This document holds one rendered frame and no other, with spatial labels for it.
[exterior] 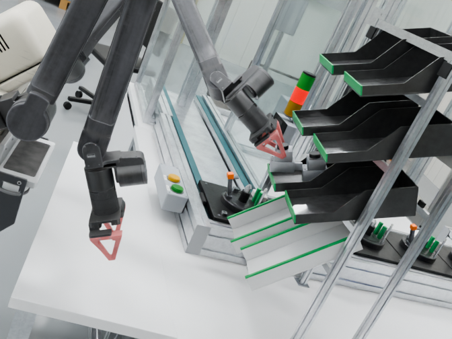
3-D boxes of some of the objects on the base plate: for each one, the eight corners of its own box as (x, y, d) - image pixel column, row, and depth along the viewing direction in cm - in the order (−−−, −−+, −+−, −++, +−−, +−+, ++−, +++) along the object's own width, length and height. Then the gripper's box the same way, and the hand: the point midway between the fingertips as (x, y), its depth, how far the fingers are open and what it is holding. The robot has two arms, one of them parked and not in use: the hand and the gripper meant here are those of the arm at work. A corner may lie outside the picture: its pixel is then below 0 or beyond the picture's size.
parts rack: (284, 358, 133) (458, 54, 105) (246, 267, 164) (372, 15, 136) (354, 368, 140) (533, 87, 113) (305, 280, 172) (434, 44, 144)
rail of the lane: (184, 252, 158) (198, 221, 154) (152, 132, 235) (161, 110, 231) (202, 256, 160) (216, 226, 156) (164, 136, 237) (173, 114, 233)
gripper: (237, 111, 142) (274, 153, 146) (233, 124, 133) (273, 169, 137) (257, 95, 140) (294, 138, 144) (254, 107, 130) (294, 154, 134)
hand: (282, 151), depth 140 cm, fingers closed on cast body, 4 cm apart
